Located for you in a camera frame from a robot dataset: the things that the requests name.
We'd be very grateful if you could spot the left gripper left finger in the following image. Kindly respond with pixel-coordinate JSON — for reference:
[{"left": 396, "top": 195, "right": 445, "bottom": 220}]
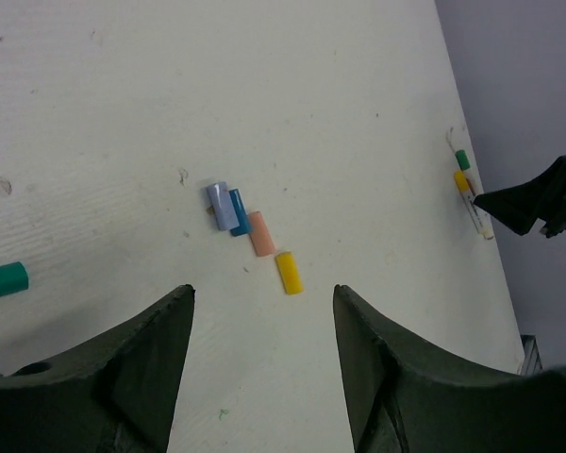
[{"left": 0, "top": 285, "right": 195, "bottom": 452}]

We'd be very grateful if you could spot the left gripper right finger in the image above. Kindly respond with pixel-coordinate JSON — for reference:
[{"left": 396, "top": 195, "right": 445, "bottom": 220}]
[{"left": 333, "top": 285, "right": 566, "bottom": 452}]

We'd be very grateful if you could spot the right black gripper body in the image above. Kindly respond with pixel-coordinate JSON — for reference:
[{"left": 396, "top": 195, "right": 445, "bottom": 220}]
[{"left": 474, "top": 156, "right": 566, "bottom": 238}]

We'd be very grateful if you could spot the brown capped marker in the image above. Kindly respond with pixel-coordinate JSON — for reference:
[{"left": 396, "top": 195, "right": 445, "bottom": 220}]
[{"left": 465, "top": 177, "right": 477, "bottom": 197}]

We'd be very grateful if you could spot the teal pen cap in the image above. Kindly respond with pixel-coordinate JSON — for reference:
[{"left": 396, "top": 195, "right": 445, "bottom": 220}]
[{"left": 0, "top": 261, "right": 29, "bottom": 297}]

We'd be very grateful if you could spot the peach pen cap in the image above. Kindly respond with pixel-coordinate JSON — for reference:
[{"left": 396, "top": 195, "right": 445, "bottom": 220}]
[{"left": 248, "top": 211, "right": 275, "bottom": 257}]

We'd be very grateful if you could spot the blue pen cap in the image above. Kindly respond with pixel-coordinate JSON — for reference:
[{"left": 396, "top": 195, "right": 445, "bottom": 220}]
[{"left": 229, "top": 189, "right": 252, "bottom": 237}]

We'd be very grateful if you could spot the lavender pen cap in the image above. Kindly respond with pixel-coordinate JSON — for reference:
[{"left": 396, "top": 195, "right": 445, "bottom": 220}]
[{"left": 206, "top": 181, "right": 240, "bottom": 231}]

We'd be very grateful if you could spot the aluminium mounting rail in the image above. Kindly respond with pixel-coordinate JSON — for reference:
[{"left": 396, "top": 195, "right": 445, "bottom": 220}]
[{"left": 520, "top": 334, "right": 543, "bottom": 376}]

